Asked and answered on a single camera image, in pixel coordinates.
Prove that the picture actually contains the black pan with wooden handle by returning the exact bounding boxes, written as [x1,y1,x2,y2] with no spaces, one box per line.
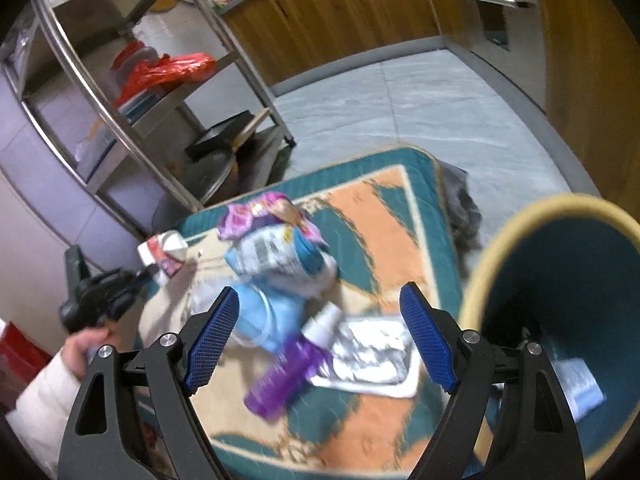
[185,109,273,162]

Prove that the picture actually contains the dark round wok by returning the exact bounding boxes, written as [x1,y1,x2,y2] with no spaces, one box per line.
[165,152,240,213]

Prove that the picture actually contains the silver foil blister pack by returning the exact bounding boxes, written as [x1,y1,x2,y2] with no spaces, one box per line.
[310,316,418,400]

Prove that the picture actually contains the purple snack wrapper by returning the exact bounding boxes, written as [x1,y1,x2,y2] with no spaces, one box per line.
[217,191,327,247]

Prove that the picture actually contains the blue face mask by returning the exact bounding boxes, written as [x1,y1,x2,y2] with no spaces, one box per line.
[227,280,331,356]

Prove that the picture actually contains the teal bin with yellow rim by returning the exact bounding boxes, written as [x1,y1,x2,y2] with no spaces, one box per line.
[459,194,640,480]

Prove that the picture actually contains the clear plastic container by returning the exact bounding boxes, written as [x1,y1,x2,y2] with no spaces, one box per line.
[74,122,123,173]

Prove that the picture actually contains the white red carton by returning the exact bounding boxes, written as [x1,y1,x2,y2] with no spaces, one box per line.
[137,230,190,288]

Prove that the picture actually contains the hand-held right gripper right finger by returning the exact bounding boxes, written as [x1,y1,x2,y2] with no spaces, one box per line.
[399,282,586,480]

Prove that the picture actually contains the grey cloth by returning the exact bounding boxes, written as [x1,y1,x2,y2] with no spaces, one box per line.
[437,160,483,252]

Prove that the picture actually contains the purple spray bottle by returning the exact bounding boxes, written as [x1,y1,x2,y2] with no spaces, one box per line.
[244,302,346,420]

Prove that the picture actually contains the red box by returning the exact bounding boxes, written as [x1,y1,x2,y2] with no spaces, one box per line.
[0,320,54,411]

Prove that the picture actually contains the blue white snack bag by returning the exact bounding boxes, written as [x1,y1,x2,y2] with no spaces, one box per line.
[224,224,339,297]

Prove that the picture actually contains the red plastic bag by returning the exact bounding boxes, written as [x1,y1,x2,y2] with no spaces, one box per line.
[127,52,218,95]

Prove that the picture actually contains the person's left forearm white sleeve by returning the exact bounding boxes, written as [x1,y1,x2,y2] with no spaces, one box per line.
[5,352,87,477]

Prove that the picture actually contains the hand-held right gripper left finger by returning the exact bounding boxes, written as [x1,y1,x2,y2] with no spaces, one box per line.
[57,286,241,480]

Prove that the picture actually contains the printed teal orange blanket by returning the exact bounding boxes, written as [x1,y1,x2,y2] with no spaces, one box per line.
[135,145,481,480]

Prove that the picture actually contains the white paper packet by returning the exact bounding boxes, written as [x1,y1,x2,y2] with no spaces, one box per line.
[552,357,608,422]

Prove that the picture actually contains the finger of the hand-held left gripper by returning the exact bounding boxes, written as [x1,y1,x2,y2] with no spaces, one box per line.
[102,287,140,322]
[102,264,160,292]

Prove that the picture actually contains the grey metal chair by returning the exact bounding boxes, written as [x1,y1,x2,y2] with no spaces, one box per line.
[0,0,297,241]

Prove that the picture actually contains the person's left hand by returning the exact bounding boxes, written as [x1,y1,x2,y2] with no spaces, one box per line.
[62,327,113,380]

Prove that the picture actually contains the long wooden kitchen cabinets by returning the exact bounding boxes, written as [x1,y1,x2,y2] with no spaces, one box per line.
[220,0,451,87]

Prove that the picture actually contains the red lidded plastic containers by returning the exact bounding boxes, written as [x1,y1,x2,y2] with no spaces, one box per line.
[111,40,162,111]

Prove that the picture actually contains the built-in oven with metal handles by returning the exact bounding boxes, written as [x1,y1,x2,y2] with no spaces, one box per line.
[415,0,547,111]

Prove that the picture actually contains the tall wooden cabinet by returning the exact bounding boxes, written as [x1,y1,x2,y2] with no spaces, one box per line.
[530,0,640,202]

